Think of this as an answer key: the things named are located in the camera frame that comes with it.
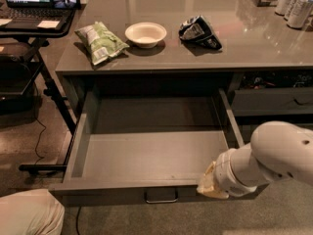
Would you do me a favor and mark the smartphone on stand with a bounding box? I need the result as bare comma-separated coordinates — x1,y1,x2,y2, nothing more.
50,0,81,9

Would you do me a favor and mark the white can right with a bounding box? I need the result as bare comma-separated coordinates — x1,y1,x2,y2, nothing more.
287,0,313,28

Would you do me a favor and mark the grey top drawer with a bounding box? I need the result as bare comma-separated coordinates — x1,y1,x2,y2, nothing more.
48,83,272,208

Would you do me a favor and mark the yellow sticky note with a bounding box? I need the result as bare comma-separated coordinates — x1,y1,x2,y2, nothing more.
37,21,59,28

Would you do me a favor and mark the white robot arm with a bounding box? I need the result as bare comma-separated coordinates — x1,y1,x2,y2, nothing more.
197,121,313,199

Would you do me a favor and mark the green chip bag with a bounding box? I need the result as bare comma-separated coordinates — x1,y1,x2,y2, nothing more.
75,22,129,66

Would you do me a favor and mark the black power cable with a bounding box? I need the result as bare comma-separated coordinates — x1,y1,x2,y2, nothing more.
32,81,48,165

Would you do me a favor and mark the black laptop stand cart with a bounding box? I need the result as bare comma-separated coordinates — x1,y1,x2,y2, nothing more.
0,8,79,175

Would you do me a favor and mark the white paper bowl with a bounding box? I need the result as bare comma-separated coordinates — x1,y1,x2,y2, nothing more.
125,23,167,49

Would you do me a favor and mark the open laptop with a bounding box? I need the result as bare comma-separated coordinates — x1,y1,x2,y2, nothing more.
0,0,74,31

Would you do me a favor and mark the black crumpled snack bag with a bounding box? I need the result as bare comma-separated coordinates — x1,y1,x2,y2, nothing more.
178,15,222,50

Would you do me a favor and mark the right top drawer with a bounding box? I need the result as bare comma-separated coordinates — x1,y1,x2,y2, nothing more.
231,87,313,117

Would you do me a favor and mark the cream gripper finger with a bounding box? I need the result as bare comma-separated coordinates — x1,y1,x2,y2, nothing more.
197,162,229,200

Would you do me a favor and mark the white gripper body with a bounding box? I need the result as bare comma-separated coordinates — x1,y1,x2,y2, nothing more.
213,148,256,197

